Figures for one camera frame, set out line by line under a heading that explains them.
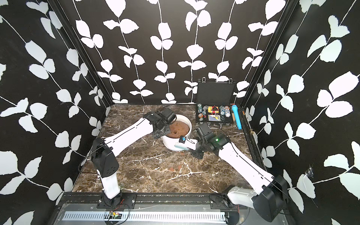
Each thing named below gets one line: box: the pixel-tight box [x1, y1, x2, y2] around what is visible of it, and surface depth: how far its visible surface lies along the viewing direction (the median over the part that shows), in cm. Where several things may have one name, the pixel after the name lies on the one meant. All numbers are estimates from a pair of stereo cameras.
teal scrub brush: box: [173, 144, 189, 151], surface depth 78 cm
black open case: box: [195, 76, 236, 130], surface depth 113 cm
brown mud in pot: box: [165, 120, 190, 139], surface depth 91 cm
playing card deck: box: [208, 114, 221, 121], surface depth 113 cm
